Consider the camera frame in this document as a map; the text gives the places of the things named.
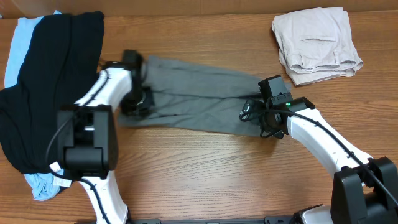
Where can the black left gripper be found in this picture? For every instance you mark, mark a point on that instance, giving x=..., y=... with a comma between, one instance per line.
x=149, y=101

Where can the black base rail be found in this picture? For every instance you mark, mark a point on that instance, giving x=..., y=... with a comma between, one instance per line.
x=217, y=220

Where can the black shirt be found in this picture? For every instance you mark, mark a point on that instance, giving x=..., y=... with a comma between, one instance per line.
x=59, y=68

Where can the grey shorts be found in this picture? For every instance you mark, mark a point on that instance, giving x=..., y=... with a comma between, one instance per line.
x=197, y=97

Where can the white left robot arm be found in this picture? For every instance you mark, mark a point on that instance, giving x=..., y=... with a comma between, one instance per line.
x=87, y=143

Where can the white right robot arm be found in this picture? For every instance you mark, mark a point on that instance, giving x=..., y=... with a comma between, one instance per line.
x=364, y=188

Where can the light blue garment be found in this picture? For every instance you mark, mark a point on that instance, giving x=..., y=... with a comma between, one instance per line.
x=42, y=184

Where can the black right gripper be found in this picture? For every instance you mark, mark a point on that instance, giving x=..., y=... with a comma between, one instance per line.
x=277, y=130

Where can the folded beige shorts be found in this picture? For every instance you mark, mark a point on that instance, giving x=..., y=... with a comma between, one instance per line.
x=316, y=45

